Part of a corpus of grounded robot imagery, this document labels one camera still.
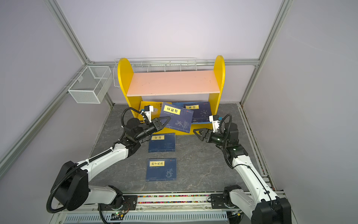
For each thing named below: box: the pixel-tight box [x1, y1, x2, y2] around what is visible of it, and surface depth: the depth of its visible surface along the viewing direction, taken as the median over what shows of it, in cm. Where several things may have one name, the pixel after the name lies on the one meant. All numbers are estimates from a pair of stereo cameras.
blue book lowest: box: [159, 102, 194, 134], surface depth 77 cm
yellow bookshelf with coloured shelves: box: [117, 55, 226, 135], surface depth 77 cm
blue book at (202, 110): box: [182, 101, 212, 123], surface depth 95 cm
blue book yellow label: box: [148, 132, 176, 153], surface depth 96 cm
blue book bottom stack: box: [145, 158, 178, 182], surface depth 86 cm
